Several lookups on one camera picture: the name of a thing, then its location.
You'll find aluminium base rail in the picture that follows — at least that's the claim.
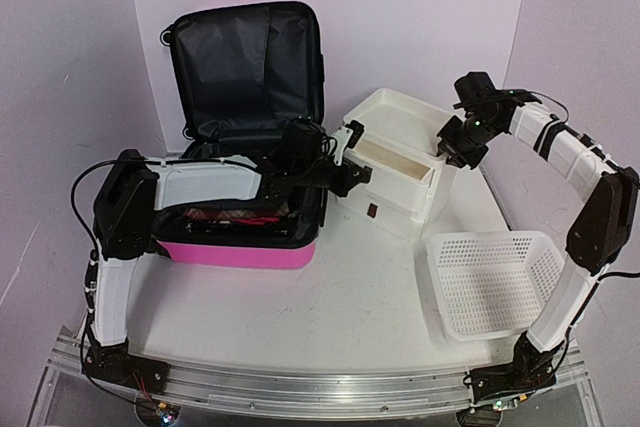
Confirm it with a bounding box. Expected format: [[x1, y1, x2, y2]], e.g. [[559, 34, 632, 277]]
[[27, 326, 602, 426]]

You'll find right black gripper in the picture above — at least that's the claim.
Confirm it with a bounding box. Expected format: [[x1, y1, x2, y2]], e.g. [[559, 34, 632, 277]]
[[436, 112, 501, 170]]

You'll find white perforated plastic basket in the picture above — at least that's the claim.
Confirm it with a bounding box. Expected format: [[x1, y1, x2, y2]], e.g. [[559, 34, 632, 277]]
[[425, 230, 564, 342]]

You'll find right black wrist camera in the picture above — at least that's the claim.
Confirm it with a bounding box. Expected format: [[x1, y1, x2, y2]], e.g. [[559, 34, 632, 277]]
[[453, 72, 497, 111]]

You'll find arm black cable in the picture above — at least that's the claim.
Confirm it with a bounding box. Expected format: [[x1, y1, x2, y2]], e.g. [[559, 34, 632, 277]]
[[519, 89, 640, 278], [70, 159, 151, 388]]

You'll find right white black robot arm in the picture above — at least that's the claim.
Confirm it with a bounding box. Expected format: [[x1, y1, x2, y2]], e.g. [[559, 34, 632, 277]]
[[438, 87, 639, 404]]

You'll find white three-drawer storage cabinet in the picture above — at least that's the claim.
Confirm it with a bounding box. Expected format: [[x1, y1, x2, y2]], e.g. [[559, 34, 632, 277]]
[[337, 88, 456, 241]]

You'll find magenta folded garment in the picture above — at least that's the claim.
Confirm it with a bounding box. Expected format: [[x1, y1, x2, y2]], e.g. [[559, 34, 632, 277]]
[[216, 216, 281, 226]]

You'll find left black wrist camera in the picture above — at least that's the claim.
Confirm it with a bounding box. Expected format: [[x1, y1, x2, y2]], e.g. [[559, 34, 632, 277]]
[[271, 118, 325, 174]]

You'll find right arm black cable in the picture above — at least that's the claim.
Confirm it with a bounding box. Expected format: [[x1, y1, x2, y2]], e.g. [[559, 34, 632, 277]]
[[519, 89, 640, 278]]

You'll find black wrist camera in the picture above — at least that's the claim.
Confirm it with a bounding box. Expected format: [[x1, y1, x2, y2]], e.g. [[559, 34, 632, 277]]
[[271, 118, 325, 174], [453, 72, 497, 111]]

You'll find pink cartoon child suitcase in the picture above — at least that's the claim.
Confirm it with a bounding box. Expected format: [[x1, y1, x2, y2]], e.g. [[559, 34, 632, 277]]
[[149, 0, 329, 271]]

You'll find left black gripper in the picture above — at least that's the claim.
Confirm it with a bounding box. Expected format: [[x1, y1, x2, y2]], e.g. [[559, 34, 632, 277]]
[[296, 158, 371, 199]]

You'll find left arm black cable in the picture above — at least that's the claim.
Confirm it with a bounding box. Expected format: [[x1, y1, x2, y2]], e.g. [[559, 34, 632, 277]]
[[70, 159, 151, 388]]

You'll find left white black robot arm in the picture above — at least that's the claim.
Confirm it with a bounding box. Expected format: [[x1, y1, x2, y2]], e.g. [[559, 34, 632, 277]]
[[81, 118, 371, 393]]

